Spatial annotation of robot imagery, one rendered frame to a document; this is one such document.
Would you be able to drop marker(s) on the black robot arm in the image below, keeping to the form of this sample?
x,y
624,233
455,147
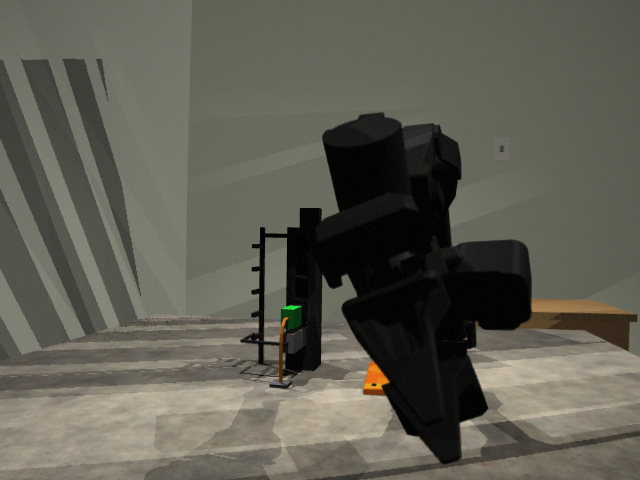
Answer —
x,y
486,281

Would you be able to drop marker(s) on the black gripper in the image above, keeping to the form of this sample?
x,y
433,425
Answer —
x,y
398,315

